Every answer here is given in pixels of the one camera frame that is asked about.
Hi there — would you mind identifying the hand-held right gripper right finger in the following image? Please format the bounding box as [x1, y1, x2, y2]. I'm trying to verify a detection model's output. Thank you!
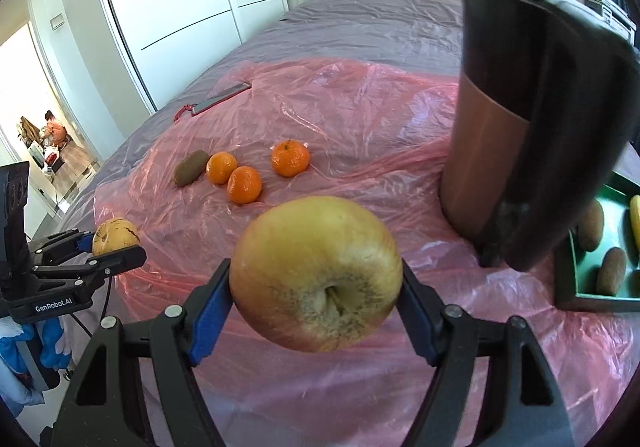
[397, 262, 576, 447]

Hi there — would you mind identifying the person's left hand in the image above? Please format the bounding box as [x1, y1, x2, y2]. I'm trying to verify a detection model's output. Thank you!
[0, 314, 73, 423]

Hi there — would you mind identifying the phone with red strap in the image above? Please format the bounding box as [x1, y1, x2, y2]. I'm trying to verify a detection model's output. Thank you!
[174, 82, 252, 123]

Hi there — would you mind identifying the white printer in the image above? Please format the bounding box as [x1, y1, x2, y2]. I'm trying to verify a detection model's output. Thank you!
[582, 0, 637, 44]

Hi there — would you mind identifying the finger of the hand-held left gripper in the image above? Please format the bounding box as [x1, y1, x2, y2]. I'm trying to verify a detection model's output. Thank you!
[31, 245, 148, 289]
[29, 228, 97, 269]

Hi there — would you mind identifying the yellow banana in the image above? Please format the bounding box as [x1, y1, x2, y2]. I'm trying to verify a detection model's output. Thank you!
[629, 194, 640, 253]

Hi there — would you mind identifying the white wardrobe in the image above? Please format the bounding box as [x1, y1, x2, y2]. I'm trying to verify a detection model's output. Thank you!
[92, 0, 288, 113]

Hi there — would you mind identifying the pink plastic sheet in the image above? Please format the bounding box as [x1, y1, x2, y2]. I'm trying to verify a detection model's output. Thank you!
[92, 58, 640, 428]

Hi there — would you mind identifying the green tray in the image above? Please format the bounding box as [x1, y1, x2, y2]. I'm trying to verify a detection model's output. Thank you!
[554, 170, 640, 313]

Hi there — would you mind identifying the yellow-red apple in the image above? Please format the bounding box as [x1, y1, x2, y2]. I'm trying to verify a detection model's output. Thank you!
[229, 196, 404, 354]

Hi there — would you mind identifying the brown kiwi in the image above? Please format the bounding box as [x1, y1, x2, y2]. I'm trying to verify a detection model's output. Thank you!
[173, 150, 211, 187]
[595, 247, 627, 296]
[577, 198, 605, 253]

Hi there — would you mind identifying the tangerine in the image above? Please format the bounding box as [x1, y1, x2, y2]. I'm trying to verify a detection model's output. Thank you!
[227, 166, 263, 205]
[206, 152, 238, 185]
[271, 140, 311, 178]

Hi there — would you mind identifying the pale spotted round fruit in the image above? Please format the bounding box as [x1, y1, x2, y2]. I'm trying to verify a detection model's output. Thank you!
[92, 218, 141, 258]

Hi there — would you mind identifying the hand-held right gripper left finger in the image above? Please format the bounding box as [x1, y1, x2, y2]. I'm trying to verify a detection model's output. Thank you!
[50, 259, 233, 447]

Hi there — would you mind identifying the black and copper electric kettle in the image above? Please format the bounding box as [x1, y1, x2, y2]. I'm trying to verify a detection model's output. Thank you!
[440, 0, 640, 273]

